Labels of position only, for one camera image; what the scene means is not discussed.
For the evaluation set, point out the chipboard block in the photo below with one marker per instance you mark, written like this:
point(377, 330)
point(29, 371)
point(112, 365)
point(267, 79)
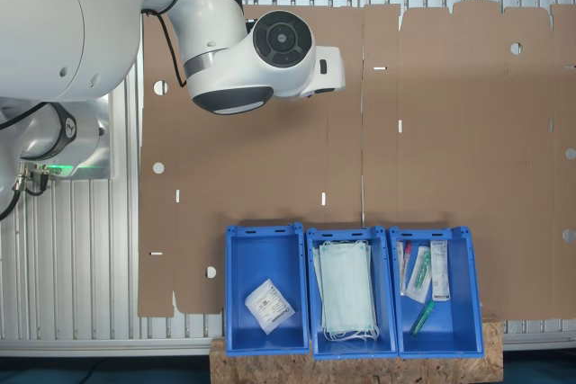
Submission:
point(360, 370)

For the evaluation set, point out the brown cardboard sheet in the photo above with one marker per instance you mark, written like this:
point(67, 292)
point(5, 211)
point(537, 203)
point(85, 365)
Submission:
point(472, 154)
point(252, 154)

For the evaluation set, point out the white printed flat packet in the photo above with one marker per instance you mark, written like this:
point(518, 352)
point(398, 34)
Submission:
point(440, 271)

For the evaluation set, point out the white printed cotton packet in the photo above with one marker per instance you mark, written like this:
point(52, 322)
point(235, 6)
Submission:
point(270, 307)

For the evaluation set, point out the green capped tube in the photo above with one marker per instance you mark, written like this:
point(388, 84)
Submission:
point(423, 317)

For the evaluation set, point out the white face mask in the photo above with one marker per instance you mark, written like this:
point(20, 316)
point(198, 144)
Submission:
point(316, 267)
point(346, 285)

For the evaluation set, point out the clear packet with green tube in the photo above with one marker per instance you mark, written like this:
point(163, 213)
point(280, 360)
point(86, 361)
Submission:
point(419, 274)

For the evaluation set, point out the clear packet with red swab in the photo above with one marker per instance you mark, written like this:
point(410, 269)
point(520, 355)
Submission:
point(403, 267)

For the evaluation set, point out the blue plastic bin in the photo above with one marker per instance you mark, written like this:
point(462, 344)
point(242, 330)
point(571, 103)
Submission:
point(265, 258)
point(459, 312)
point(387, 312)

